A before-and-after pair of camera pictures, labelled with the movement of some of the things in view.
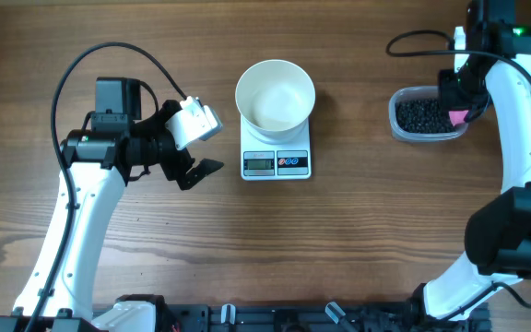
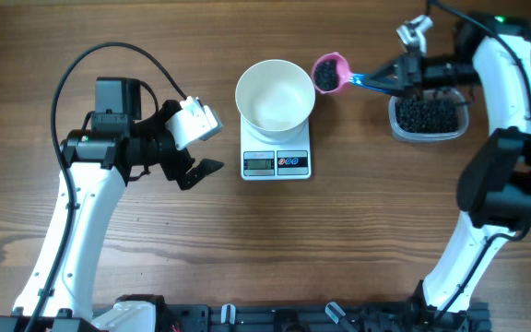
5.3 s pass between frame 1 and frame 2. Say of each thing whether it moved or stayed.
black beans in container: stayed
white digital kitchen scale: stayed
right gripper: moved
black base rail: stayed
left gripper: stayed
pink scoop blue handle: moved
